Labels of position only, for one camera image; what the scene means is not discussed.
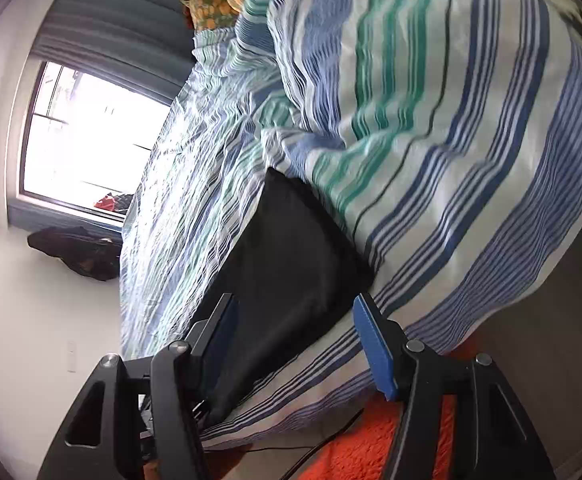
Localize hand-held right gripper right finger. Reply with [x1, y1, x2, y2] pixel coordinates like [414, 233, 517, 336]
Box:
[353, 294, 556, 480]

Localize red cloth at window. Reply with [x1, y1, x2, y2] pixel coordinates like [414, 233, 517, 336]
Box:
[94, 192, 134, 213]

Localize window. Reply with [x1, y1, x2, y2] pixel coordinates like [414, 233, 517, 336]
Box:
[6, 57, 177, 231]

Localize dark hanging clothes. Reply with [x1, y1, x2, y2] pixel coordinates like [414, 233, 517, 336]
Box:
[27, 225, 122, 282]

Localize striped bed sheet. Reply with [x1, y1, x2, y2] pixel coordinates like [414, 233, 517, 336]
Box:
[118, 0, 582, 448]

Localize black pants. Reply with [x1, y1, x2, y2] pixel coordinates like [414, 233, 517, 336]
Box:
[198, 166, 374, 428]

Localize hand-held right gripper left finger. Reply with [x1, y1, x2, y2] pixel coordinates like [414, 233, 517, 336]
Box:
[36, 292, 239, 480]

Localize orange fuzzy cloth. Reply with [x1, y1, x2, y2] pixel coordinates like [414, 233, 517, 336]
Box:
[316, 340, 482, 480]

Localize blue curtain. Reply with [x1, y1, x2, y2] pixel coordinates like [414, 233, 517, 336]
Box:
[34, 0, 197, 106]

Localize black cable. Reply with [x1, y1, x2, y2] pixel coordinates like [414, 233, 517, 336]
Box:
[206, 410, 367, 480]

